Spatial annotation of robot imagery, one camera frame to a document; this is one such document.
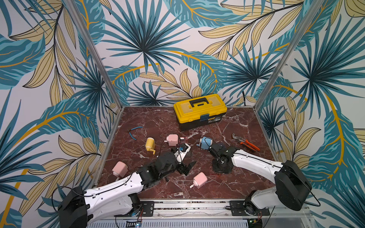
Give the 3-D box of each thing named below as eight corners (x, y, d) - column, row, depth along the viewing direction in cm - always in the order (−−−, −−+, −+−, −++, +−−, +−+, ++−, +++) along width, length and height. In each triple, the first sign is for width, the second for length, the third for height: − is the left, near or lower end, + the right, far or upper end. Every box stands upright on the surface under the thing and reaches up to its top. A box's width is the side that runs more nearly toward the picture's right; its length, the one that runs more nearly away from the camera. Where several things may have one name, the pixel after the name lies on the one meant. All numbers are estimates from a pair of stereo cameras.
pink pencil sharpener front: (193, 193, 81) (194, 189, 75) (187, 184, 83) (188, 180, 78) (206, 182, 84) (208, 178, 78) (200, 174, 87) (201, 170, 81)
